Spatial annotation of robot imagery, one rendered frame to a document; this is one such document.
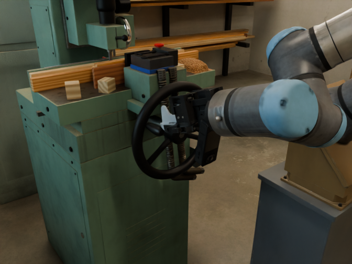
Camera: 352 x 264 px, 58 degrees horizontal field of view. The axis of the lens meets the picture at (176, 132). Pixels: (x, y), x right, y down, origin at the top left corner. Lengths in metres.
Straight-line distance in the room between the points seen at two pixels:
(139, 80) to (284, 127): 0.54
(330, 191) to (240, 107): 0.65
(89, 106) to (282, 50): 0.53
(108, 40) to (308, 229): 0.90
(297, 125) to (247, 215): 1.43
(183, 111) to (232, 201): 1.39
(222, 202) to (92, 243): 1.02
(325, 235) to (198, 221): 0.84
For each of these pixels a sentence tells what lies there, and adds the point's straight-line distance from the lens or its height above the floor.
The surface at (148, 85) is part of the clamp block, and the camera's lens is 0.90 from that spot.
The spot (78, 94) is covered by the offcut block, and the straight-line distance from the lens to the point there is 0.92.
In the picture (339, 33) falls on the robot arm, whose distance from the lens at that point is 0.65.
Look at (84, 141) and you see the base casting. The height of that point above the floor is 0.78.
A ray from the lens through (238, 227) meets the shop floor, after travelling 1.82.
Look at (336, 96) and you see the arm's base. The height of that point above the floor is 0.88.
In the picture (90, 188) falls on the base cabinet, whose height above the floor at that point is 0.62.
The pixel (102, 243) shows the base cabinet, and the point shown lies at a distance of 1.19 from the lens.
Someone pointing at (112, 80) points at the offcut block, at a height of 0.93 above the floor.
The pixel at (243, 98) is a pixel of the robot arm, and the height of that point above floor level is 1.02.
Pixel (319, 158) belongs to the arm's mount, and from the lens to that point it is 1.10.
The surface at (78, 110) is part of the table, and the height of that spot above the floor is 0.87.
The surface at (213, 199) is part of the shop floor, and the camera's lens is 2.00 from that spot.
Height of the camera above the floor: 1.19
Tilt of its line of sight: 25 degrees down
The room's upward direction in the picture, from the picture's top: straight up
